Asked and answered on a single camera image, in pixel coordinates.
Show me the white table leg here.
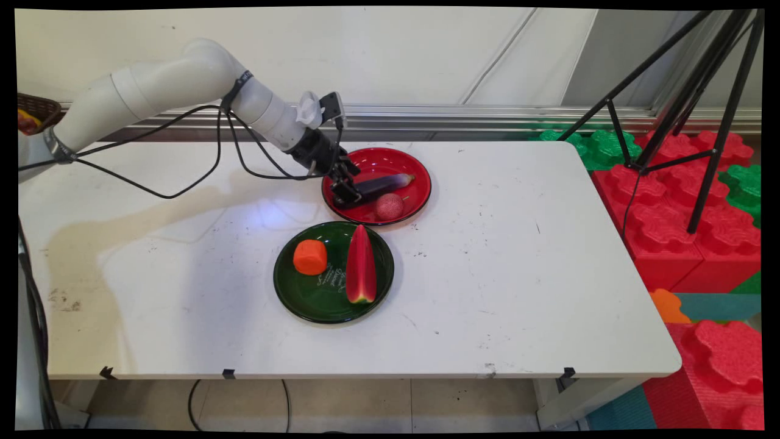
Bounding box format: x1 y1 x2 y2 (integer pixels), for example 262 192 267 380
535 378 648 431

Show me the purple toy eggplant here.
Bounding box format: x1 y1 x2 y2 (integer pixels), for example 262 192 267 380
335 173 416 211

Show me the red plate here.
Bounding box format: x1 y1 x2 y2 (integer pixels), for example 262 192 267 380
321 147 433 227

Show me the red toy lychee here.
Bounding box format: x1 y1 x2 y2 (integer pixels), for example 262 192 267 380
374 193 405 221

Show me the black cable under table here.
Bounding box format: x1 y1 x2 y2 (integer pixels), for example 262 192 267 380
186 379 205 431

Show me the red toy watermelon slice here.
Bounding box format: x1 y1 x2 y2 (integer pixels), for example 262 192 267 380
346 224 378 304

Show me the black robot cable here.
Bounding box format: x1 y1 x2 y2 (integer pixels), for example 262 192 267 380
18 105 343 201

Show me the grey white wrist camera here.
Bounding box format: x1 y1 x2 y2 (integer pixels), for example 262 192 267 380
296 91 347 130

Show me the green foam block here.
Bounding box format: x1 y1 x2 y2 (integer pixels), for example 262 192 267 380
529 128 642 173
718 163 762 230

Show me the black tripod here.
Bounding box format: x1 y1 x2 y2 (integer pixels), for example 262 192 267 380
558 9 765 235

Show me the orange foam block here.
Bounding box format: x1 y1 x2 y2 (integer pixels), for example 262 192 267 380
648 288 693 325

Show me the silver metal wall rail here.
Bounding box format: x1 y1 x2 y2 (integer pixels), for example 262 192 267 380
61 104 762 136

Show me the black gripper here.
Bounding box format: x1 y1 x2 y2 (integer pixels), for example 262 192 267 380
286 127 364 209

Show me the orange toy carrot chunk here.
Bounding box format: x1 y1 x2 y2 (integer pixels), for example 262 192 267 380
292 239 328 276

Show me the large red foam block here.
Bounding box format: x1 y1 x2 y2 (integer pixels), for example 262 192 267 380
642 320 765 431
634 129 755 170
591 163 706 293
670 204 762 294

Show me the brown wicker basket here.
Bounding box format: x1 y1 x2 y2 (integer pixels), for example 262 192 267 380
17 93 63 137

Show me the teal foam floor mat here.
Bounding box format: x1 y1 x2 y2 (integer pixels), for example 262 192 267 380
672 293 762 324

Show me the dark green plate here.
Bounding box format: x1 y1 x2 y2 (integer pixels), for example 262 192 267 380
273 221 395 324

